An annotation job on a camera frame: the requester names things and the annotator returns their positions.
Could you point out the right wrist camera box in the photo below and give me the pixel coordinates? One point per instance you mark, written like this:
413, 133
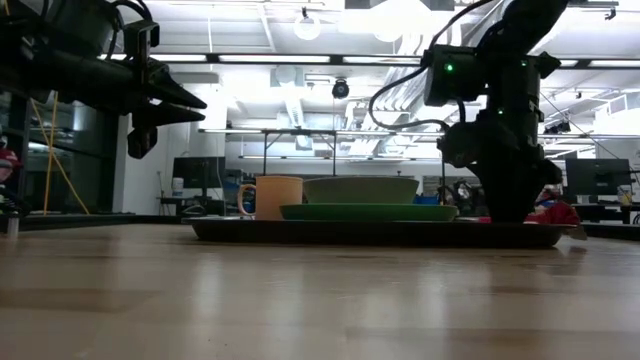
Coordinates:
452, 75

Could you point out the red cloth napkin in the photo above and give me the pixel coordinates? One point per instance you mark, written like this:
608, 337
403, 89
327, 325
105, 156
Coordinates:
555, 215

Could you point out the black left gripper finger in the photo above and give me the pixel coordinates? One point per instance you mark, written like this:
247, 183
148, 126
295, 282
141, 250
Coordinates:
172, 116
175, 90

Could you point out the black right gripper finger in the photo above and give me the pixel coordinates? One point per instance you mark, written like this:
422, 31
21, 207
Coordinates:
522, 202
497, 200

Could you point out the black computer monitor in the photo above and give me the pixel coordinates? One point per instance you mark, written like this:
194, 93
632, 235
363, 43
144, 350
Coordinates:
197, 172
597, 177

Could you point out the background robot workstation frame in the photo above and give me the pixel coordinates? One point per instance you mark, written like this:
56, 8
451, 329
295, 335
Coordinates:
334, 150

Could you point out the dark brown serving tray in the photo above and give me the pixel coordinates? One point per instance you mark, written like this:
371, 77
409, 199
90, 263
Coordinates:
375, 234

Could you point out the orange mug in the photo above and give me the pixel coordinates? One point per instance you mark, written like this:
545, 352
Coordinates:
275, 197

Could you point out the black ceiling spotlight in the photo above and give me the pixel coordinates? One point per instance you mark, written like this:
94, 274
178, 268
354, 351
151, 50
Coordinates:
340, 89

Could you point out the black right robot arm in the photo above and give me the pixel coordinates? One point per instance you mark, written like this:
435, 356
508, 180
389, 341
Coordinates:
530, 22

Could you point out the beige bowl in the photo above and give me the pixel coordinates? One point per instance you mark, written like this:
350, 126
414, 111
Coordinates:
361, 190

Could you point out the long ceiling light strip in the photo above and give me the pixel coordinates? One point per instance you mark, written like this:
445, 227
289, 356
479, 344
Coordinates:
275, 58

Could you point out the person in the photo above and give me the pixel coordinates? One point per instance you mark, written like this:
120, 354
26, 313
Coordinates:
7, 175

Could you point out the green plate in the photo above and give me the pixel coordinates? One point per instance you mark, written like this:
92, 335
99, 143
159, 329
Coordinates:
370, 212

